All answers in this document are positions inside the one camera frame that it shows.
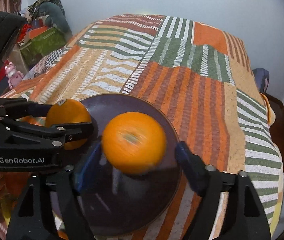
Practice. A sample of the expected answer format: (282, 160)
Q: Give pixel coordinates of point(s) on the dark purple plate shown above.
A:
(133, 175)

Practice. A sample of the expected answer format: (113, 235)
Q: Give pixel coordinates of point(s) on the grey plush toy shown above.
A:
(53, 16)

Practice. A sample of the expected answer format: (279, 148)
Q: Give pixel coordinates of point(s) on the person's hand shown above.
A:
(13, 183)

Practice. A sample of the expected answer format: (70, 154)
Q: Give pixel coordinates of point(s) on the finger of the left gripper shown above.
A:
(28, 147)
(13, 109)

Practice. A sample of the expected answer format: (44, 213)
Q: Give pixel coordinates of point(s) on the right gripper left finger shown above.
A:
(33, 218)

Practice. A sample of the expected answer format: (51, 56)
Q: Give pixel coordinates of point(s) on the floral patchwork quilt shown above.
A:
(46, 63)

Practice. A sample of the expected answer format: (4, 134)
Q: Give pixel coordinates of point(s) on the large orange with sticker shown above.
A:
(67, 111)

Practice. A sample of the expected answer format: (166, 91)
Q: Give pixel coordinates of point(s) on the striped patchwork blanket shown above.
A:
(197, 75)

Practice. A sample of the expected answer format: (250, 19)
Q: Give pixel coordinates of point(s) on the pink rabbit figurine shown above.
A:
(14, 76)

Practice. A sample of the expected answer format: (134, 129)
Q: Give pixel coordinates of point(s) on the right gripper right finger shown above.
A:
(245, 217)

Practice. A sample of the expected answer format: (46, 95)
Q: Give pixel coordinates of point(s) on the red plastic bag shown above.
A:
(25, 29)

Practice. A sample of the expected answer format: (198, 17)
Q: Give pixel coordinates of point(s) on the blue backpack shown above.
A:
(262, 78)

